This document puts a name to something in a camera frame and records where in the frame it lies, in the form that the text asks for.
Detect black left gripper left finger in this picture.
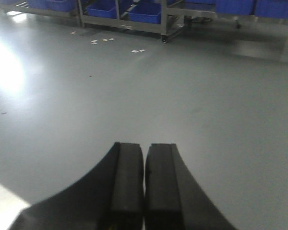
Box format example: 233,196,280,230
9,142,144,230

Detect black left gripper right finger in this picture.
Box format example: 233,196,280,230
145,143,235,230

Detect steel wheeled rack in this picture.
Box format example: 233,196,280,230
77,0,185,44

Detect blue bin in rack right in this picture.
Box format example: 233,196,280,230
128,2,161,24

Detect blue bin in rack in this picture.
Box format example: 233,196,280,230
128,2,161,24
86,0,117,19

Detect blue bin in rack left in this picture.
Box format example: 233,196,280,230
86,0,117,19

